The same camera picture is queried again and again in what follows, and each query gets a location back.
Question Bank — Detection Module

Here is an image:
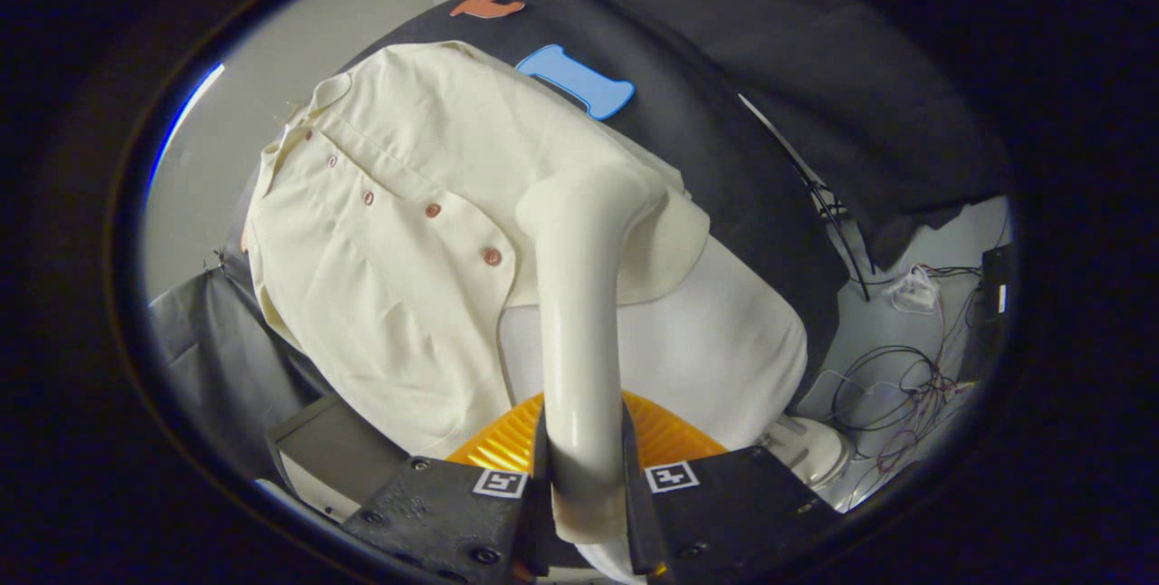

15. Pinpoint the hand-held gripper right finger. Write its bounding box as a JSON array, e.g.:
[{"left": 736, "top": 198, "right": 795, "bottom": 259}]
[{"left": 618, "top": 390, "right": 845, "bottom": 585}]

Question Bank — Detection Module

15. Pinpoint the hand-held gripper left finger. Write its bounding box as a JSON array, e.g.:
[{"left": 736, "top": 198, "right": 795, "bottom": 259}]
[{"left": 340, "top": 390, "right": 551, "bottom": 585}]

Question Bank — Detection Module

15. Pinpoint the cream button-up shirt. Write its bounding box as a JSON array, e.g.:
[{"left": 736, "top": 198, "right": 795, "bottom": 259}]
[{"left": 244, "top": 41, "right": 713, "bottom": 460}]

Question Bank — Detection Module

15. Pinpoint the white round stand base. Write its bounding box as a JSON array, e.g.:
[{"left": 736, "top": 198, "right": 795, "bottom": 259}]
[{"left": 759, "top": 413, "right": 853, "bottom": 490}]

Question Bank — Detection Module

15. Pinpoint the grey cabinet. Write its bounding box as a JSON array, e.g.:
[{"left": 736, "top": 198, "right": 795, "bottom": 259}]
[{"left": 265, "top": 395, "right": 410, "bottom": 524}]

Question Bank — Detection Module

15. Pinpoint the white ironing board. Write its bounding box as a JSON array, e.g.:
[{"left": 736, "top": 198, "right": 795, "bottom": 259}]
[{"left": 498, "top": 235, "right": 809, "bottom": 452}]

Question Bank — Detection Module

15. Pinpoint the white power adapter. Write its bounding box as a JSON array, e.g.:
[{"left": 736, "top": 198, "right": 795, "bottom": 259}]
[{"left": 883, "top": 264, "right": 944, "bottom": 315}]

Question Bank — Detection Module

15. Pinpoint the black box device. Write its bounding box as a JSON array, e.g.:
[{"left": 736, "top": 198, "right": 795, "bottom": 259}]
[{"left": 981, "top": 244, "right": 1017, "bottom": 316}]

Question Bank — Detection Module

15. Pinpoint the ceiling light panel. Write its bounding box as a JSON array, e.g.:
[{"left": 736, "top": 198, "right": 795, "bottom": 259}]
[{"left": 148, "top": 62, "right": 226, "bottom": 189}]

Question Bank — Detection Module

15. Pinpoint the tangle of floor cables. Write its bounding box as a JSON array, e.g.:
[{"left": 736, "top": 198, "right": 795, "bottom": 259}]
[{"left": 826, "top": 331, "right": 979, "bottom": 482}]

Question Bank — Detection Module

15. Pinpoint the black hanging cable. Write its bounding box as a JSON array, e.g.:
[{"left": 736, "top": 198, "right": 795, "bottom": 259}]
[{"left": 738, "top": 94, "right": 877, "bottom": 302}]

